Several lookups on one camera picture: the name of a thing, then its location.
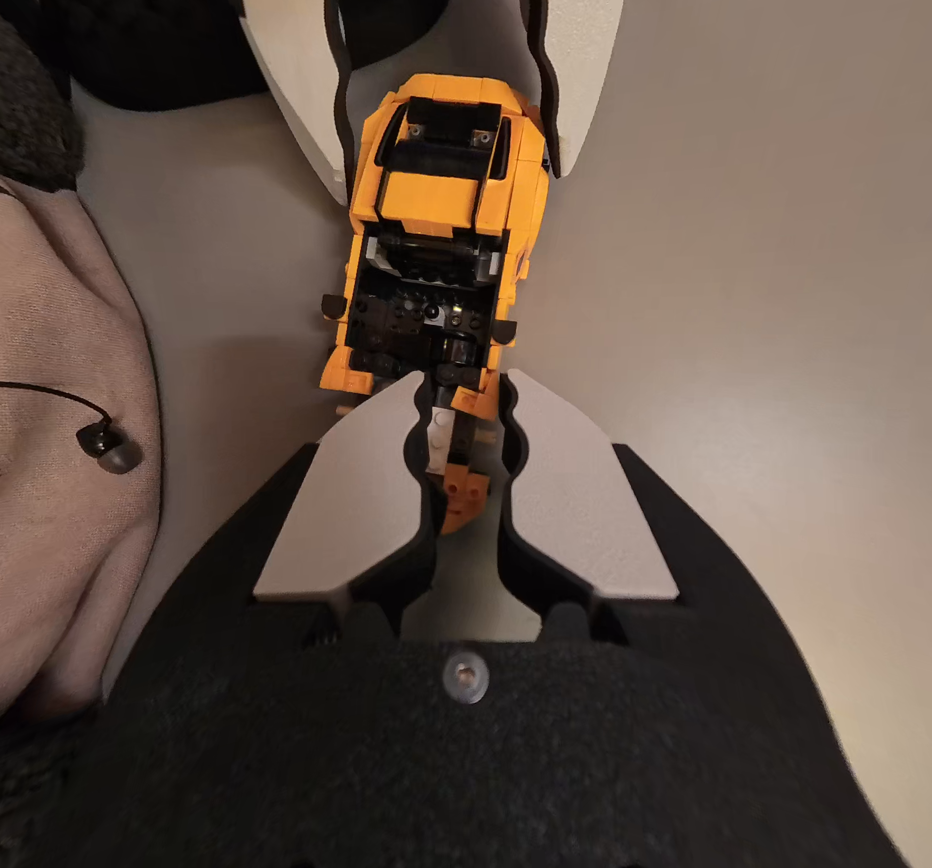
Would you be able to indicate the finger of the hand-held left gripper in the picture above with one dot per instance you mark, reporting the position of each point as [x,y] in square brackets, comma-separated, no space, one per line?
[284,23]
[582,23]

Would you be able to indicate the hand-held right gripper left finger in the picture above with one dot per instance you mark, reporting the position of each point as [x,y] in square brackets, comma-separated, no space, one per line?
[342,511]

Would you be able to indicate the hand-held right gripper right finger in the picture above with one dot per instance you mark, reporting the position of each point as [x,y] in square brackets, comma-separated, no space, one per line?
[590,518]

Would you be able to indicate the orange lego car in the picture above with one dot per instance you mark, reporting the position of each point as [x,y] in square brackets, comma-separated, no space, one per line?
[429,198]

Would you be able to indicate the beige hoodie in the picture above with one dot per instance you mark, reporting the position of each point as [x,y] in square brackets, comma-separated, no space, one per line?
[73,445]

